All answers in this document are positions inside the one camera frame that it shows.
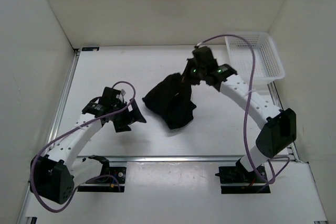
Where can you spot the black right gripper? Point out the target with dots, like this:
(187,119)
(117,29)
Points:
(186,75)

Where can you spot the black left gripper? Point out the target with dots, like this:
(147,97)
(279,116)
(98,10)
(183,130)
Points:
(131,117)

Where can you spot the black shorts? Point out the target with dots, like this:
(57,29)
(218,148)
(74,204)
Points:
(171,101)

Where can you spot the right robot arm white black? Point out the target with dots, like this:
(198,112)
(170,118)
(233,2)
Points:
(278,127)

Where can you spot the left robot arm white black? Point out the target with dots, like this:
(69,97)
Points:
(54,172)

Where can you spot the white perforated plastic basket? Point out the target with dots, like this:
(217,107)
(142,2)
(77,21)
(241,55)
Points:
(258,53)

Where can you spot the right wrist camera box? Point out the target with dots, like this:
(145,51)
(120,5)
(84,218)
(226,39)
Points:
(203,57)

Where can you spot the aluminium front rail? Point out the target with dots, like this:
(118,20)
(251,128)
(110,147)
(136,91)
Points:
(202,158)

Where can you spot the aluminium rail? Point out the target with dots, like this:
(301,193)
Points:
(291,149)
(202,158)
(53,130)

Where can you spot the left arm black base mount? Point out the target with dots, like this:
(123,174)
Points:
(111,180)

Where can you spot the aluminium right side rail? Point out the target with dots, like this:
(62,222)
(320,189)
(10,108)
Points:
(291,149)

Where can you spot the aluminium left side rail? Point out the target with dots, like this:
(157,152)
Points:
(53,130)

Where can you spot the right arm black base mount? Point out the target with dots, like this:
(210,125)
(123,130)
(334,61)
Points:
(234,179)

